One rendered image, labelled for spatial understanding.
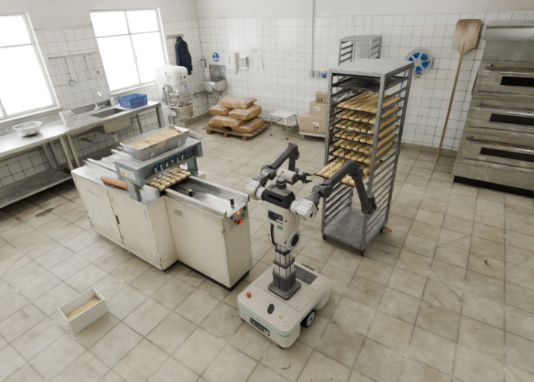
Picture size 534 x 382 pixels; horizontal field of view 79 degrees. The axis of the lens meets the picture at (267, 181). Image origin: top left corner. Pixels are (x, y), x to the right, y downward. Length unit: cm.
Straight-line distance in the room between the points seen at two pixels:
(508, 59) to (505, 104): 52
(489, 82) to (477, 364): 313
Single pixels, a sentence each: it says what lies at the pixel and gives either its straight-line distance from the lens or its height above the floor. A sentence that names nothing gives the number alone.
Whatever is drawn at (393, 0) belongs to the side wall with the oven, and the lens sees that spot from 593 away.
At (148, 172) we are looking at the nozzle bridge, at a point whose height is 106.
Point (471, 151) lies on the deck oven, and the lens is 505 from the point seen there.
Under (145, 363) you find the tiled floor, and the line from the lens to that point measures 291.
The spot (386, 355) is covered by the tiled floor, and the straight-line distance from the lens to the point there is 285.
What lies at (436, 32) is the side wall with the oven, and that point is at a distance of 583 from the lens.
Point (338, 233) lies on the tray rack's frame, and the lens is 358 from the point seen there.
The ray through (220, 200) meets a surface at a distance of 283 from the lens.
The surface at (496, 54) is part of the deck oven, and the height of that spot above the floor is 171.
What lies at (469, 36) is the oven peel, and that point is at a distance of 574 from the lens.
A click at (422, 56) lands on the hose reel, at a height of 153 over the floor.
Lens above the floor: 229
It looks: 28 degrees down
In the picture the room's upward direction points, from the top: 3 degrees counter-clockwise
